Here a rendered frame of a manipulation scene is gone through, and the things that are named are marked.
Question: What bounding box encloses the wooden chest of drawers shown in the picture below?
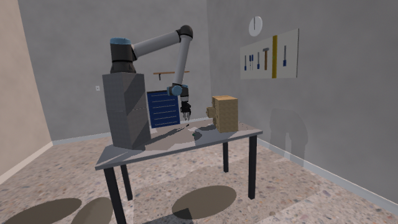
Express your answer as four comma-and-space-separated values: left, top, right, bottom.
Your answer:
212, 95, 238, 133

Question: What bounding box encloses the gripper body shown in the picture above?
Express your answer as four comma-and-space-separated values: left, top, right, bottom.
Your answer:
180, 101, 190, 113

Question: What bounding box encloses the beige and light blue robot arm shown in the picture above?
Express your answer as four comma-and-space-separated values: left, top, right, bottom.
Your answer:
110, 25, 193, 101

